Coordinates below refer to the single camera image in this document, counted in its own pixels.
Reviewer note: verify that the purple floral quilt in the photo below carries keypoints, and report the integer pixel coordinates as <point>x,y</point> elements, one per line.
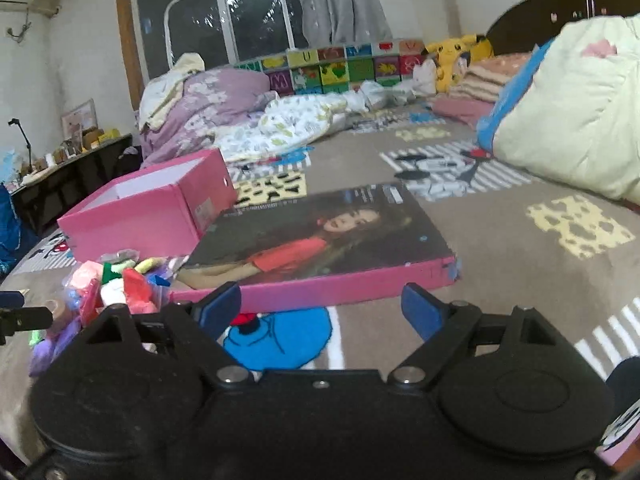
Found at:
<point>210,105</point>

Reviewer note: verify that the framed picture board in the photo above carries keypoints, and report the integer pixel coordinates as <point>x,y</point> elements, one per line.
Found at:
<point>80,120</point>

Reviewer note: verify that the white leaf-print blanket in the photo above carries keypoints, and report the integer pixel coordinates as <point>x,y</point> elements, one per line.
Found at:
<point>280,120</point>

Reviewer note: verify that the blue bag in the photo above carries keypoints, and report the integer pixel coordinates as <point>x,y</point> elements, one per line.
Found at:
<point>10,230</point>

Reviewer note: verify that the folded pink blankets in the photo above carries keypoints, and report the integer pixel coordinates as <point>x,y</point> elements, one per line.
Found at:
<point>485,80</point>

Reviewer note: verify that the yellow plush toy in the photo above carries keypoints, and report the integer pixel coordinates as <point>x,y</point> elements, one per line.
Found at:
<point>450,60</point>

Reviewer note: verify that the grey curtain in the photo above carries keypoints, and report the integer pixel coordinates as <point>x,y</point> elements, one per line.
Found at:
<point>340,0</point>

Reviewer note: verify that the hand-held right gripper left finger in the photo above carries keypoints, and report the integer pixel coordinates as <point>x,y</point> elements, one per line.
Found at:
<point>220,310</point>

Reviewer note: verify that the black clip stand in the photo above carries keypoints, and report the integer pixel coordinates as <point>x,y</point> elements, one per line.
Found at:
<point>25,140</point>

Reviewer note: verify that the dark cluttered desk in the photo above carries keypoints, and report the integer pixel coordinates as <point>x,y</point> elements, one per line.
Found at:
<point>90,160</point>

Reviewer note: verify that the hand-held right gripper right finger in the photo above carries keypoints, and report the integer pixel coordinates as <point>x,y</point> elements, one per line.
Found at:
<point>422,315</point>

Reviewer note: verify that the cream and blue comforter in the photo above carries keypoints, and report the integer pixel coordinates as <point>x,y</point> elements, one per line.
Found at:
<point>575,110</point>

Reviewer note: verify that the pink cardboard box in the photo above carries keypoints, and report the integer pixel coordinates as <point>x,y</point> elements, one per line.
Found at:
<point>150,220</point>

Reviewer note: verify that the pile of coloured clay packets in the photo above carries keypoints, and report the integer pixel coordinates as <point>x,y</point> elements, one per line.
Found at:
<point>135,285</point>

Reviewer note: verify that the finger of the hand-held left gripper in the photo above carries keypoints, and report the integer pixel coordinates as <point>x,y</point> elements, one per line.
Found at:
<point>25,319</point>
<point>11,298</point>

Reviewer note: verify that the pink box lid with photo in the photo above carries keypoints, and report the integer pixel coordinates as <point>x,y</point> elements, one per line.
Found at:
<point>300,240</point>

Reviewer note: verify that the white curved pole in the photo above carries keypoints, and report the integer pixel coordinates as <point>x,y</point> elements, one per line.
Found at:
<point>172,5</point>

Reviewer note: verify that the dark wooden headboard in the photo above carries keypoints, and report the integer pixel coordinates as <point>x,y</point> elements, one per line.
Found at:
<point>540,15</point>

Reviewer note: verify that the cream crumpled cloth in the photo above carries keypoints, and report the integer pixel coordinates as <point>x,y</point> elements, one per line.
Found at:
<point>185,67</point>

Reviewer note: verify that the colourful alphabet foam mat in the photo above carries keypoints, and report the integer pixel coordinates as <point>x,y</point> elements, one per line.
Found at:
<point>340,67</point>

